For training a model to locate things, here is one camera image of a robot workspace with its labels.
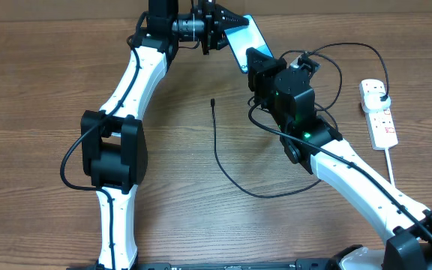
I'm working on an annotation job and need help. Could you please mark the blue Galaxy smartphone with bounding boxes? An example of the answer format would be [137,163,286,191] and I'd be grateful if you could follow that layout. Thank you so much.
[224,14,273,74]

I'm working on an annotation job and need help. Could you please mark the black USB charging cable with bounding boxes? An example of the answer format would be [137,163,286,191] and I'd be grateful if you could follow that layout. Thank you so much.
[210,42,390,200]

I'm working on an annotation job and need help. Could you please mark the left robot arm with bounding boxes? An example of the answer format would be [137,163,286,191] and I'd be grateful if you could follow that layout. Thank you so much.
[81,1,249,269]

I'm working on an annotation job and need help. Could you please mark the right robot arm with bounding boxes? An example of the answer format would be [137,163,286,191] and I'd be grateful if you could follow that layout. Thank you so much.
[246,48,432,270]

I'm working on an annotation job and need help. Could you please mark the white charger plug adapter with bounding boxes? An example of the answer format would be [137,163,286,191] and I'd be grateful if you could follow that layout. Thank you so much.
[361,93,392,113]

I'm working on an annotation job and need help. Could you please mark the white power strip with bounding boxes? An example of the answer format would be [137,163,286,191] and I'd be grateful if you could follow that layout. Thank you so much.
[359,79,398,150]

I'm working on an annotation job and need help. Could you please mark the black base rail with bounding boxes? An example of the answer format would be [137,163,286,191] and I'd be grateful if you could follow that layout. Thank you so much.
[65,257,341,270]

